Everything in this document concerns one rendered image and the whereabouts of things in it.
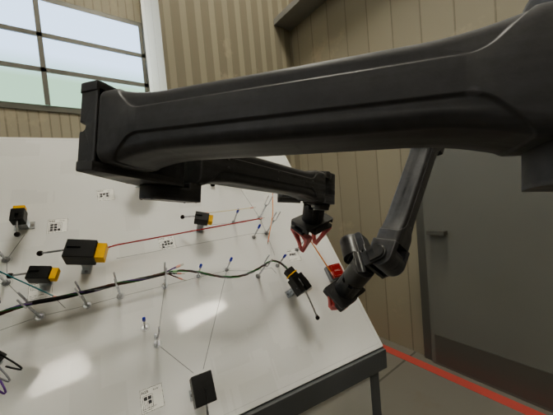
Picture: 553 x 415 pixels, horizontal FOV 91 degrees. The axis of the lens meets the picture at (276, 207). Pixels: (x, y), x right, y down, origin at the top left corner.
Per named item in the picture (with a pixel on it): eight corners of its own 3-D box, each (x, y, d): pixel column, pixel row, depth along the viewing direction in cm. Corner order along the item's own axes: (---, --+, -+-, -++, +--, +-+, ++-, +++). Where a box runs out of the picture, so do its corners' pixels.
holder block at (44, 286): (17, 274, 71) (6, 263, 65) (60, 275, 74) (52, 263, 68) (10, 292, 68) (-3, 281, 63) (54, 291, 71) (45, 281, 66)
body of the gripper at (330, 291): (321, 291, 71) (332, 276, 66) (346, 275, 76) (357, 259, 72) (338, 312, 68) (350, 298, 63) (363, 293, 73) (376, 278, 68)
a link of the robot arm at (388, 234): (436, 105, 68) (453, 134, 74) (413, 112, 73) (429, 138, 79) (382, 263, 56) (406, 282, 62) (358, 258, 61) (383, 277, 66)
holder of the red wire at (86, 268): (48, 257, 75) (35, 237, 67) (104, 258, 80) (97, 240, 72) (42, 274, 73) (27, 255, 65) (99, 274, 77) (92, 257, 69)
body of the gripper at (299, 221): (290, 225, 74) (291, 201, 70) (315, 213, 79) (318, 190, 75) (307, 237, 69) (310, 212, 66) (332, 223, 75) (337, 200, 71)
